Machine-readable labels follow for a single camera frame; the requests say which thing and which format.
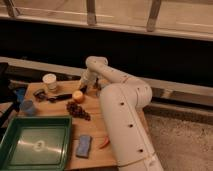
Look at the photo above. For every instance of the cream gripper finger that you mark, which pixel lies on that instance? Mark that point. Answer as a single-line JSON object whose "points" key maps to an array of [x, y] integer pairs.
{"points": [[83, 87], [97, 85]]}

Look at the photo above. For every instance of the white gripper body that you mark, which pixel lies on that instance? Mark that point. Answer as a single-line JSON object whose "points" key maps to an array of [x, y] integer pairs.
{"points": [[88, 77]]}

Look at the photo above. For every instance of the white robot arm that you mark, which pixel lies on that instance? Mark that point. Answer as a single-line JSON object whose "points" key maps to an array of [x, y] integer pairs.
{"points": [[119, 102]]}

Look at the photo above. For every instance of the green plastic tray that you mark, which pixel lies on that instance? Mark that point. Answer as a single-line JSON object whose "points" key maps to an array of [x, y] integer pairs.
{"points": [[36, 144]]}

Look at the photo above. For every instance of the orange fruit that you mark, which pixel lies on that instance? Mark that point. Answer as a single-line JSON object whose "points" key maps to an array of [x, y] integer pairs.
{"points": [[78, 96]]}

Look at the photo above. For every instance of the bunch of dark grapes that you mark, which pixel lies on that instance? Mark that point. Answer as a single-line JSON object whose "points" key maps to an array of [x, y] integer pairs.
{"points": [[77, 111]]}

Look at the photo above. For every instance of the white paper cup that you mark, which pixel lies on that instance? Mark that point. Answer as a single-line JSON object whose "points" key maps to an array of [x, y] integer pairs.
{"points": [[50, 80]]}

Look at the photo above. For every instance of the blue sponge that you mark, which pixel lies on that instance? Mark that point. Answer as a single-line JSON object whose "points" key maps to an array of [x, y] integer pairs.
{"points": [[83, 147]]}

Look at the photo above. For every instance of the red chili pepper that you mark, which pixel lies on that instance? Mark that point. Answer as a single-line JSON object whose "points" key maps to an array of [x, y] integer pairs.
{"points": [[105, 143]]}

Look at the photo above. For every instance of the blue cup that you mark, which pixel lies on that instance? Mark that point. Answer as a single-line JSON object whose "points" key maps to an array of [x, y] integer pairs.
{"points": [[27, 106]]}

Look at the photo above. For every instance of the wooden board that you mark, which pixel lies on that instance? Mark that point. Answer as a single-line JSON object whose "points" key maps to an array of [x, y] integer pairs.
{"points": [[95, 128]]}

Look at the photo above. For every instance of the black handled tool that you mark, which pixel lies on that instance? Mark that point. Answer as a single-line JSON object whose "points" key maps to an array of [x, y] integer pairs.
{"points": [[40, 95]]}

